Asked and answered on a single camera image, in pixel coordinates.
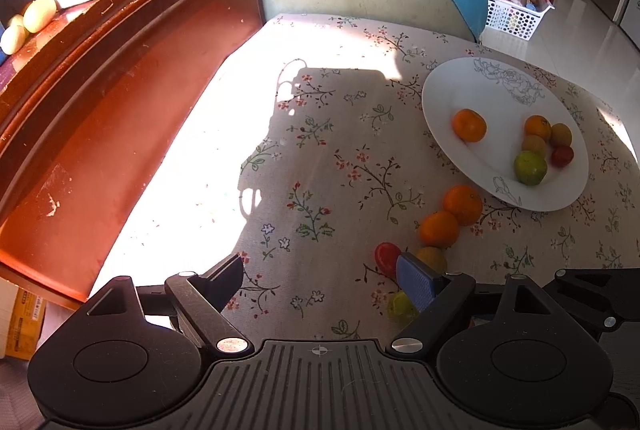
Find red cherry tomato on plate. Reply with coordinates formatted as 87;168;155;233
550;145;575;169

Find green lime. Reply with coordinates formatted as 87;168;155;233
513;150;548;186
387;290;419;327

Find orange tangerine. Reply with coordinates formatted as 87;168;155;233
418;210;460;248
442;184;484;226

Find pale yellow lemon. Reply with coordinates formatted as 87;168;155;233
1;14;29;55

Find red wooden cabinet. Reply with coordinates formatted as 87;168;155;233
1;0;264;310

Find yellow carton on floor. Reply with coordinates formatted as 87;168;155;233
1;287;47;362

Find white plastic basket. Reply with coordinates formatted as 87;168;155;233
486;0;554;41

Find orange tangerine plate right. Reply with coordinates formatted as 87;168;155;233
524;115;552;143

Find white floral plate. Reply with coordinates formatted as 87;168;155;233
422;57;589;212

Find yellow-brown fruit far right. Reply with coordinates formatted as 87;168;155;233
549;124;573;147

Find yellow small fruit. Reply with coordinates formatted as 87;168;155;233
416;247;448;274

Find orange tangerine plate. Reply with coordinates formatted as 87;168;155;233
524;115;552;143
451;108;487;143

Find floral tablecloth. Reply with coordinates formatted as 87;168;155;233
96;15;639;341

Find orange tangerine far plate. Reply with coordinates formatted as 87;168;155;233
451;108;487;143

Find yellow-brown small fruit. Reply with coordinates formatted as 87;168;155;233
521;134;547;158

